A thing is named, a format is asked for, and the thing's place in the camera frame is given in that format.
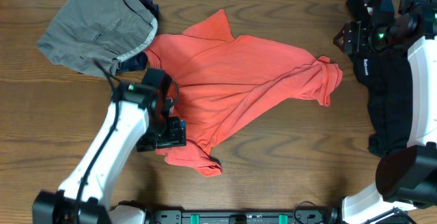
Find red soccer t-shirt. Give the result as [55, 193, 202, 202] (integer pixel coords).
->
[145, 10, 343, 177]

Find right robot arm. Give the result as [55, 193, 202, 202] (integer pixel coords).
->
[325, 0, 436, 223]

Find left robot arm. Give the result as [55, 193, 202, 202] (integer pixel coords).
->
[32, 68, 186, 223]

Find black t-shirt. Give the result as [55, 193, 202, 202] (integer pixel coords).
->
[345, 0, 416, 159]

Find dark navy folded garment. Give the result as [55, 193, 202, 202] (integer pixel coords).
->
[116, 0, 159, 73]

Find grey-brown folded shorts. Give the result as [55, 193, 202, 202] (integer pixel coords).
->
[36, 0, 158, 76]

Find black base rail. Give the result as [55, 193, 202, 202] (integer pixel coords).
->
[117, 200, 410, 224]

